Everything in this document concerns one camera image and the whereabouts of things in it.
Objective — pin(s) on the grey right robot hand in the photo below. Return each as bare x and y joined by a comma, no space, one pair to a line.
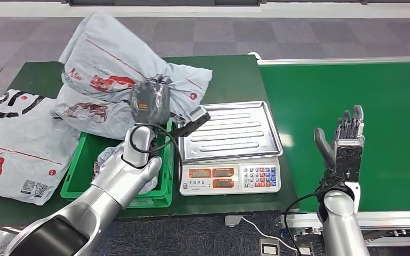
332,148

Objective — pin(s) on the small grey parcel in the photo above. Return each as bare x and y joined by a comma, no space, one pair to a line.
107,155

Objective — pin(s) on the grey parcel bright red print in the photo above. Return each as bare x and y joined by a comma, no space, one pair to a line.
113,60

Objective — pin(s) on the large grey parcel brown print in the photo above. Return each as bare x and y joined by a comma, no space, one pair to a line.
91,116

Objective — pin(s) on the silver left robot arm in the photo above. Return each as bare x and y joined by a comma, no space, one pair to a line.
95,201

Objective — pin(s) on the green conveyor belt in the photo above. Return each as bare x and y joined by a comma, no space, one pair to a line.
332,99

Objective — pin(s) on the white scale with steel pan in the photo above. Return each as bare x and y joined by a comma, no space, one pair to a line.
229,130

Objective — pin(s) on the white power plug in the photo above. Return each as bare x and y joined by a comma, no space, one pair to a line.
304,251

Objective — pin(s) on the white table foot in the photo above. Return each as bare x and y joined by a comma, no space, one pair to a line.
233,221

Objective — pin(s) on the green plastic bin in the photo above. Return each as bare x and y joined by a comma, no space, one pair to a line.
84,169

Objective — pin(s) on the large flat printed mailer bag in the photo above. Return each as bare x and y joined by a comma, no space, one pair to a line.
17,141

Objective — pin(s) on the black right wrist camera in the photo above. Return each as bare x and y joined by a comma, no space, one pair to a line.
348,159

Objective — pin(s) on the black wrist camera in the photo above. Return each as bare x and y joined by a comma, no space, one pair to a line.
348,159
191,123

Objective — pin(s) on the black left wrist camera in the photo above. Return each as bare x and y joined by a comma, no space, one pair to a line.
191,123

